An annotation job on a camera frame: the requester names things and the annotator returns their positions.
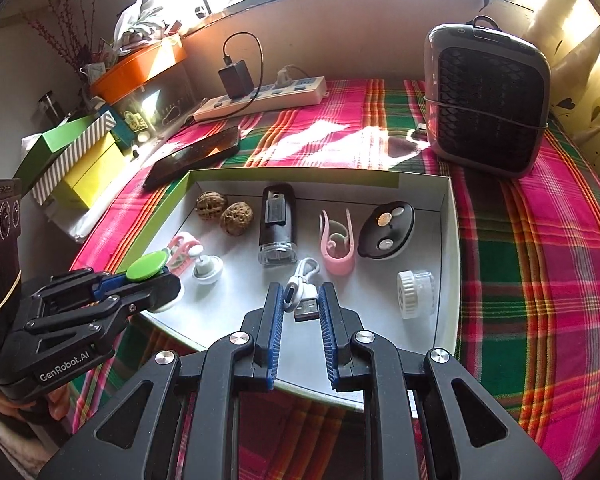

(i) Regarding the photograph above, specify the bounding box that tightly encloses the person's left hand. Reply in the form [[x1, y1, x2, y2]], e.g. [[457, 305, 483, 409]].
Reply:
[[15, 381, 83, 426]]

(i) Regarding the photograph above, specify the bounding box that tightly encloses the small pink green clip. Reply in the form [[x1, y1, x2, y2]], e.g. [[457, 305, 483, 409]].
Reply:
[[319, 208, 356, 276]]

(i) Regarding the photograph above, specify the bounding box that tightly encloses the striped box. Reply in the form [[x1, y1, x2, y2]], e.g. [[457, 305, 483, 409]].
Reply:
[[31, 112, 117, 206]]

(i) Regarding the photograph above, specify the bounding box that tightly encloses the dried red branch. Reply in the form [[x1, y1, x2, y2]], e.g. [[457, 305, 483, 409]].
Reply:
[[22, 0, 103, 78]]

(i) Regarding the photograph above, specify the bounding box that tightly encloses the glass tank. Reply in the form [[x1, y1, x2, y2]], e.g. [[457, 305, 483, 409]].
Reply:
[[112, 77, 196, 148]]

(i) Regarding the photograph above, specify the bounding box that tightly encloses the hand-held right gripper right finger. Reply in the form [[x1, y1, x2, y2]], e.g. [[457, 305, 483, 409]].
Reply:
[[319, 282, 563, 480]]

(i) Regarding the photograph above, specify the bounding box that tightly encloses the white round cap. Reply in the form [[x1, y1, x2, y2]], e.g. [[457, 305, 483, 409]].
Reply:
[[397, 270, 436, 321]]

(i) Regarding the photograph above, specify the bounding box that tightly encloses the small white grey massager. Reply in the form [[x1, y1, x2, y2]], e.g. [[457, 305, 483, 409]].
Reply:
[[191, 244, 225, 286]]

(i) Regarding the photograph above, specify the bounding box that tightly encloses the black rectangular clear-tipped device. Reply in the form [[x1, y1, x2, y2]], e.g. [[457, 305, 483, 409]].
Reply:
[[257, 183, 298, 267]]

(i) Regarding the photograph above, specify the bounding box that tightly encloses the white usb cable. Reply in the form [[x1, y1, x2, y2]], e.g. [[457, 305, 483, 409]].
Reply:
[[282, 257, 323, 323]]

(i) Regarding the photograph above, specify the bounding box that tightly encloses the black charger adapter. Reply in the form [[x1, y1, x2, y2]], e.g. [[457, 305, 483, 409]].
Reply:
[[218, 60, 255, 98]]

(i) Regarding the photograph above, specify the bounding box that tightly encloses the white power strip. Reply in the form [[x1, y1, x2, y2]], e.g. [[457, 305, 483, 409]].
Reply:
[[192, 76, 328, 122]]

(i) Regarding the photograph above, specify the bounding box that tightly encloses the green white cardboard box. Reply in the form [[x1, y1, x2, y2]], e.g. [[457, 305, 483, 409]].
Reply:
[[105, 167, 462, 413]]

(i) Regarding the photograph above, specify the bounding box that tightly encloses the green mushroom massager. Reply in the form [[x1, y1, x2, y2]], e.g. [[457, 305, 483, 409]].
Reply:
[[126, 251, 183, 313]]

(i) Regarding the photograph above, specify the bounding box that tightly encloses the black charging cable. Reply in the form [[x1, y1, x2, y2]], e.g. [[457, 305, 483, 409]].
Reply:
[[192, 32, 265, 121]]

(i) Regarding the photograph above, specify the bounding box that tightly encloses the large pink green clip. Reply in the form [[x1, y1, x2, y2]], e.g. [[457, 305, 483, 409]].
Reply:
[[166, 231, 204, 275]]

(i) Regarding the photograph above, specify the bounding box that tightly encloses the steel tumbler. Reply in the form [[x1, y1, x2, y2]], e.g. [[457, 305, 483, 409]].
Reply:
[[36, 91, 70, 127]]

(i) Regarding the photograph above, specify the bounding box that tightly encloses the orange tray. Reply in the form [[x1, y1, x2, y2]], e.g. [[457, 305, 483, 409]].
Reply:
[[89, 42, 188, 106]]

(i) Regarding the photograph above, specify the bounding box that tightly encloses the black oval button device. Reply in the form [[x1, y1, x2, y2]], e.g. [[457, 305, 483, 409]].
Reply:
[[357, 201, 416, 260]]

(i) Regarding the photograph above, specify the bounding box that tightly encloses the yellow box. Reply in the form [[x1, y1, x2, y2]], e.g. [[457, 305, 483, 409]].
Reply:
[[52, 132, 131, 210]]

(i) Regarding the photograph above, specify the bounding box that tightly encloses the black smartphone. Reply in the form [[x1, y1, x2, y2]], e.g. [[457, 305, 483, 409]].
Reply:
[[142, 126, 242, 192]]

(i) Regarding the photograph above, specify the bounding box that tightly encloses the brown walnut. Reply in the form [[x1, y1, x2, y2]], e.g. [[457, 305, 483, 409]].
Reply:
[[196, 191, 228, 221], [220, 201, 255, 236]]

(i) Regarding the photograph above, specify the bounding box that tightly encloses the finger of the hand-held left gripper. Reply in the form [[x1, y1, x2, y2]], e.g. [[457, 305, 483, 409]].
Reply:
[[22, 267, 131, 313], [10, 272, 183, 364]]

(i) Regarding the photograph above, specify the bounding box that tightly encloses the plaid tablecloth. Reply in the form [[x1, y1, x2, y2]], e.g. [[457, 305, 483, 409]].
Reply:
[[70, 77, 600, 480]]

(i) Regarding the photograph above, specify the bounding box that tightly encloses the cream heart print curtain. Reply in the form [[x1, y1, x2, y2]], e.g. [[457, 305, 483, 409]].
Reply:
[[545, 0, 600, 191]]

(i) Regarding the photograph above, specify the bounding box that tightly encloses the pale crumpled bundle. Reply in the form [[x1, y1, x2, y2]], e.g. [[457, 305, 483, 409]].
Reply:
[[111, 0, 181, 56]]

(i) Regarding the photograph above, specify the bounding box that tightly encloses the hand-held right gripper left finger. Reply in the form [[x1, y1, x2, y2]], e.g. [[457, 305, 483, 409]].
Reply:
[[37, 282, 285, 480]]

